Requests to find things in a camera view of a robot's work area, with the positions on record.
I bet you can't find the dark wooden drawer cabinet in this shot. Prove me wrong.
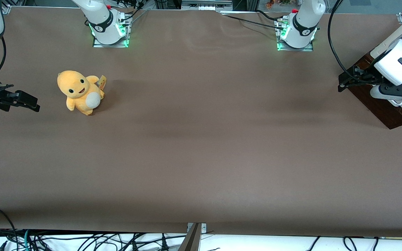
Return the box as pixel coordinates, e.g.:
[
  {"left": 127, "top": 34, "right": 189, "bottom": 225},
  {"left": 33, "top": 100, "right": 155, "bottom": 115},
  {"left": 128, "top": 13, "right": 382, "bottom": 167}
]
[{"left": 347, "top": 52, "right": 402, "bottom": 130}]

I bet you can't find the yellow plush toy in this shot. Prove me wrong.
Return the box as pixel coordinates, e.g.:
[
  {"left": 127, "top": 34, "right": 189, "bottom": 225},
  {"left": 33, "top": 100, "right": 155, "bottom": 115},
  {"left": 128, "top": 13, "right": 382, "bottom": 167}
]
[{"left": 57, "top": 70, "right": 107, "bottom": 116}]

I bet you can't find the brown table cover sheet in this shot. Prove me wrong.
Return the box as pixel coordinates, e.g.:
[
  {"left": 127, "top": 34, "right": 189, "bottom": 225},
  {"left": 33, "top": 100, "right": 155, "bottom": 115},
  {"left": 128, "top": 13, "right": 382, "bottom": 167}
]
[{"left": 0, "top": 6, "right": 402, "bottom": 239}]

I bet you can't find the grey power strip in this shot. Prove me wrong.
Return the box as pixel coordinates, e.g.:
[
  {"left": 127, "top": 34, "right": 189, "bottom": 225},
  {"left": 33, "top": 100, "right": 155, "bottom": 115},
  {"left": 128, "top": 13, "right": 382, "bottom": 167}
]
[{"left": 181, "top": 0, "right": 233, "bottom": 12}]

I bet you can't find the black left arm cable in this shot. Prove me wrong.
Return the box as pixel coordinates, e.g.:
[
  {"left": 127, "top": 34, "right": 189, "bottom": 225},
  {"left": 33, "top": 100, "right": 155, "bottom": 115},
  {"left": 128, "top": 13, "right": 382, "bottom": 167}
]
[{"left": 327, "top": 0, "right": 384, "bottom": 86}]

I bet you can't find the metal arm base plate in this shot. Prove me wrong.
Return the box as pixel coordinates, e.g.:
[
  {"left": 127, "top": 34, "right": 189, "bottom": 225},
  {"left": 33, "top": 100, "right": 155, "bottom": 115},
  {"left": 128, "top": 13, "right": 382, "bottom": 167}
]
[
  {"left": 92, "top": 34, "right": 131, "bottom": 48},
  {"left": 277, "top": 41, "right": 315, "bottom": 52}
]

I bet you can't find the silver metal bracket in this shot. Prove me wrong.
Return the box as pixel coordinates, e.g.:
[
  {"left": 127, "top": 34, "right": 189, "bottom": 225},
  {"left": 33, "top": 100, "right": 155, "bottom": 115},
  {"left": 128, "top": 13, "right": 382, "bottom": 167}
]
[{"left": 186, "top": 222, "right": 207, "bottom": 233}]

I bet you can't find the grey mount bar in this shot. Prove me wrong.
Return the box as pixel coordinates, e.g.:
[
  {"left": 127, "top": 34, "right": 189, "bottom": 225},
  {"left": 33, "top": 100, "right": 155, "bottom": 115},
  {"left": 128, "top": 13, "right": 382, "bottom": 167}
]
[{"left": 177, "top": 223, "right": 202, "bottom": 251}]

